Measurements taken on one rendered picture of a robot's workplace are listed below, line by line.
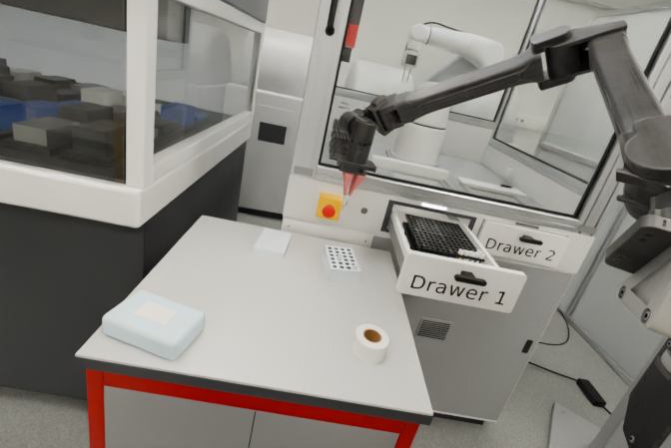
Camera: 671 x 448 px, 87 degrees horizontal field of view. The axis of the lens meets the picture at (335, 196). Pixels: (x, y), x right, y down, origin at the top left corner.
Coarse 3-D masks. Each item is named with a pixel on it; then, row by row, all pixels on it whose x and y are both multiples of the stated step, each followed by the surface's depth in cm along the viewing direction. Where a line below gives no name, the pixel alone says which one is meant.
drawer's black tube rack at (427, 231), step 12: (408, 216) 112; (408, 228) 109; (420, 228) 103; (432, 228) 105; (444, 228) 108; (456, 228) 109; (408, 240) 103; (420, 240) 96; (432, 240) 97; (444, 240) 99; (456, 240) 101; (468, 240) 102; (432, 252) 97
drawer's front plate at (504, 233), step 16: (496, 224) 113; (480, 240) 115; (496, 240) 115; (512, 240) 115; (544, 240) 115; (560, 240) 115; (512, 256) 117; (528, 256) 117; (544, 256) 117; (560, 256) 117
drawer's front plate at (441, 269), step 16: (416, 256) 81; (432, 256) 82; (400, 272) 84; (416, 272) 83; (432, 272) 83; (448, 272) 83; (480, 272) 83; (496, 272) 83; (512, 272) 83; (400, 288) 84; (416, 288) 84; (432, 288) 84; (448, 288) 84; (480, 288) 84; (496, 288) 84; (512, 288) 84; (464, 304) 86; (480, 304) 86; (496, 304) 86; (512, 304) 86
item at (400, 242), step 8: (392, 208) 116; (392, 216) 112; (400, 216) 116; (424, 216) 116; (392, 224) 108; (400, 224) 104; (464, 224) 116; (392, 232) 106; (400, 232) 99; (392, 240) 104; (400, 240) 97; (472, 240) 107; (400, 248) 94; (408, 248) 91; (480, 248) 101; (400, 256) 93; (488, 256) 96; (400, 264) 91; (488, 264) 95; (496, 264) 93
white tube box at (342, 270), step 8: (328, 248) 102; (336, 248) 103; (344, 248) 104; (328, 256) 97; (336, 256) 99; (344, 256) 101; (352, 256) 101; (328, 264) 96; (336, 264) 95; (344, 264) 95; (352, 264) 98; (328, 272) 94; (336, 272) 93; (344, 272) 93; (352, 272) 94; (336, 280) 94; (344, 280) 94; (352, 280) 95
